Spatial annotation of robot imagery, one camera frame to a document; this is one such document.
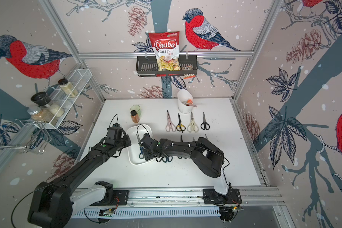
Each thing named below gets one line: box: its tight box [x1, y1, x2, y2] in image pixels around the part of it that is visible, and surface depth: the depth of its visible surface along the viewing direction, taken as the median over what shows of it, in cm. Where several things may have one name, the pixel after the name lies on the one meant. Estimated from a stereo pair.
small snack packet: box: [181, 65, 197, 80], surface depth 92 cm
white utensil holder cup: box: [177, 88, 194, 114], surface depth 109 cm
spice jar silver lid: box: [27, 106, 55, 123], surface depth 62 cm
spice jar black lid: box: [57, 77, 79, 98], surface depth 76 cm
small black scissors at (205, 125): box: [200, 112, 210, 131], surface depth 106 cm
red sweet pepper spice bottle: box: [130, 110, 140, 124], surface depth 103 cm
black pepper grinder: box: [30, 91, 65, 118], surface depth 65 cm
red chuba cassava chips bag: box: [148, 30, 181, 77], surface depth 85 cm
